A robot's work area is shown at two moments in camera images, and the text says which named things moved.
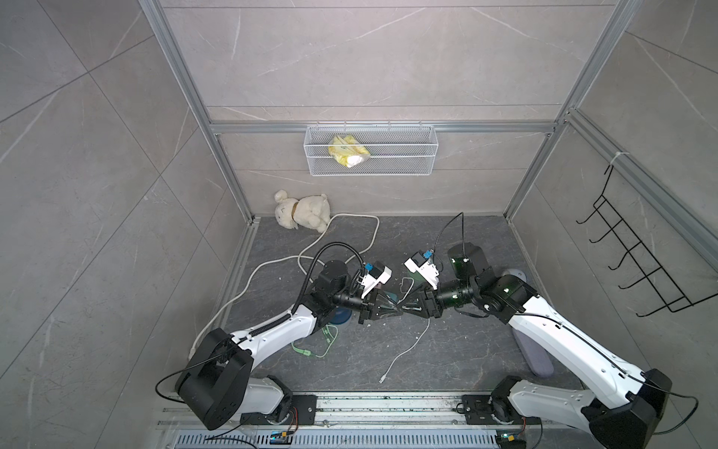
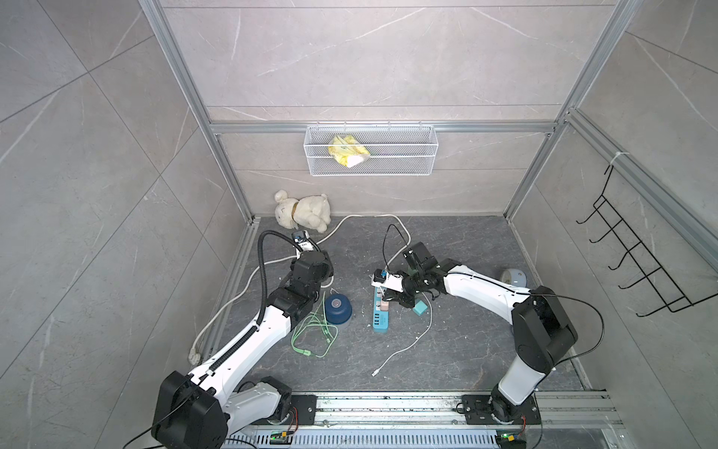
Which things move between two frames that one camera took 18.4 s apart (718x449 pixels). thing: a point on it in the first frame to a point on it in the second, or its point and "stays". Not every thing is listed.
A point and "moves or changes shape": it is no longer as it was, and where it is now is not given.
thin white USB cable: [427, 331] moves or changes shape
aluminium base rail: [360, 422] stays
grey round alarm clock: [516, 272] stays
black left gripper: [378, 304] to [324, 267]
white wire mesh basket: [371, 151] stays
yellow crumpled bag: [348, 151] stays
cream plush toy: [311, 211] stays
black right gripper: [430, 305] to [398, 297]
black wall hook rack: [672, 300] stays
